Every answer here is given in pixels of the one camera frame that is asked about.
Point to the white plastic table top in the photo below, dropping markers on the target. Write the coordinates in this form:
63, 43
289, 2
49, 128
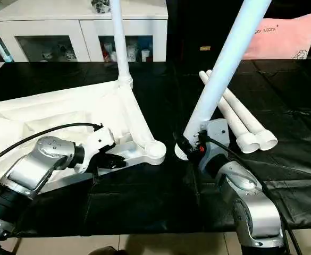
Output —
54, 117

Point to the white plastic table leg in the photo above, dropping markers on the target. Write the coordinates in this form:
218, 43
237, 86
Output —
235, 119
251, 119
229, 53
120, 42

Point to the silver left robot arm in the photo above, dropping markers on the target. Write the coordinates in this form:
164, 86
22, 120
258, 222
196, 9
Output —
35, 164

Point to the black work mat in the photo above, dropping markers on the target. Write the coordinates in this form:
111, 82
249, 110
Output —
144, 207

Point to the dark robot foot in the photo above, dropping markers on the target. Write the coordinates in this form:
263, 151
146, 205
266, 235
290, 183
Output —
104, 251

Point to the black furniture with yellow label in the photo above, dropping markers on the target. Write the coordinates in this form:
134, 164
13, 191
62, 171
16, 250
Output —
203, 26

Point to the white cabinet with glass doors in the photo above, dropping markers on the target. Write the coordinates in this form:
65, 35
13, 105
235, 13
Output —
65, 29

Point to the pink pillow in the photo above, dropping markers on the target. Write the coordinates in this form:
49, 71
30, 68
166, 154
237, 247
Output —
283, 40

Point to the dark ornament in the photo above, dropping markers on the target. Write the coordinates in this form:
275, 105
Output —
101, 5

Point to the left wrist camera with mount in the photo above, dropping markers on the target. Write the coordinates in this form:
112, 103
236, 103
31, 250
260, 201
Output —
98, 143

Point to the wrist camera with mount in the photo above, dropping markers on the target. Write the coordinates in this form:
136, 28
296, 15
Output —
216, 135
98, 143

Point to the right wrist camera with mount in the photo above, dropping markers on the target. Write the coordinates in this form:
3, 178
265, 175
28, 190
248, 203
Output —
216, 135

